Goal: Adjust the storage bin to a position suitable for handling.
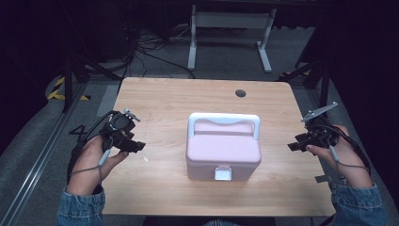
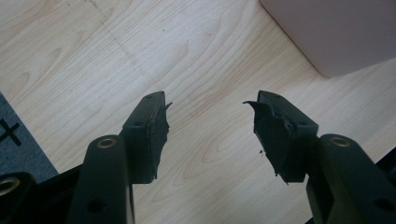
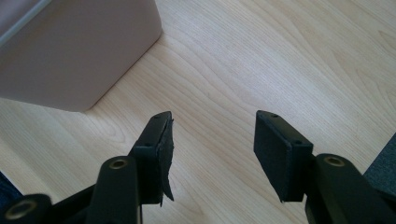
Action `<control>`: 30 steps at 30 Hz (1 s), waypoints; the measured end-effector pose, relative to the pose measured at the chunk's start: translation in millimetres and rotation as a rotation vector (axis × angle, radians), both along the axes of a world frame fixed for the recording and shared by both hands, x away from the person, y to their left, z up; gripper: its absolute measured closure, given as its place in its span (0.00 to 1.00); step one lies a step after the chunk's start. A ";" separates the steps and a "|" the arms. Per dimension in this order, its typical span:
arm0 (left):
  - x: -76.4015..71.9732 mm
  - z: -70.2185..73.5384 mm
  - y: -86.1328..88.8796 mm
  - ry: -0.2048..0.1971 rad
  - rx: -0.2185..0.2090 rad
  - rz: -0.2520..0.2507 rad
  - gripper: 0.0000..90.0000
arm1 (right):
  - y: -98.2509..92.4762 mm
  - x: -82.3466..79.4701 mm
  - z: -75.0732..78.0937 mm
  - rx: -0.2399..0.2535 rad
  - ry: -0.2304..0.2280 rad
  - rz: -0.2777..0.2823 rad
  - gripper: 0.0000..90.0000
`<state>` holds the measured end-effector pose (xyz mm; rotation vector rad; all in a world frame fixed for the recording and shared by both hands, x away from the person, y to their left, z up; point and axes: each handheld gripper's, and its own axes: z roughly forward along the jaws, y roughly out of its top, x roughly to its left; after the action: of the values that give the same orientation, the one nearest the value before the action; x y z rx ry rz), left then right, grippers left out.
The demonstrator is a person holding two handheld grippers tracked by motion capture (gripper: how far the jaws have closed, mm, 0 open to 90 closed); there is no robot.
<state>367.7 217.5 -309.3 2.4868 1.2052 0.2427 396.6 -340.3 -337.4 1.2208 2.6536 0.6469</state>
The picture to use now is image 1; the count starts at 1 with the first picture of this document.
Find grey cable with ferrite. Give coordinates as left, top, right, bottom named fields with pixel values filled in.
left=69, top=137, right=115, bottom=184
left=327, top=137, right=373, bottom=186

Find yellow black floor tape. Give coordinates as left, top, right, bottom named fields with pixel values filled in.
left=46, top=76, right=91, bottom=102

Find person's legs in jeans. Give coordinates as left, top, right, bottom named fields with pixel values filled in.
left=202, top=219, right=243, bottom=226

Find pink storage box white handle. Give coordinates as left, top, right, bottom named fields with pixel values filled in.
left=185, top=112, right=263, bottom=183

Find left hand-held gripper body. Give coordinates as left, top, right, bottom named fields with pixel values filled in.
left=99, top=107, right=141, bottom=150

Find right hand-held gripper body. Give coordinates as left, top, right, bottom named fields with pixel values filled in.
left=300, top=102, right=340, bottom=149

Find person's left hand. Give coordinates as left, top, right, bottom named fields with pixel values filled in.
left=66, top=135, right=130, bottom=196

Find aluminium floor rail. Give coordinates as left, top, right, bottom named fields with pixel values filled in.
left=0, top=83, right=89, bottom=226

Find person's right hand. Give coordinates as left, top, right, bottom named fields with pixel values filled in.
left=305, top=124, right=375, bottom=189

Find white metal stand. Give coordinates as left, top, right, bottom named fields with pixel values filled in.
left=186, top=4, right=278, bottom=74

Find grey flat tab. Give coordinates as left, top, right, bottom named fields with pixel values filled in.
left=314, top=174, right=334, bottom=184

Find black tripod stand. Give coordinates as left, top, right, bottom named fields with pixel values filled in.
left=277, top=56, right=332, bottom=111
left=60, top=56, right=122, bottom=114

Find black floor cables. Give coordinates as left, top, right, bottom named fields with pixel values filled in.
left=124, top=27, right=196, bottom=80

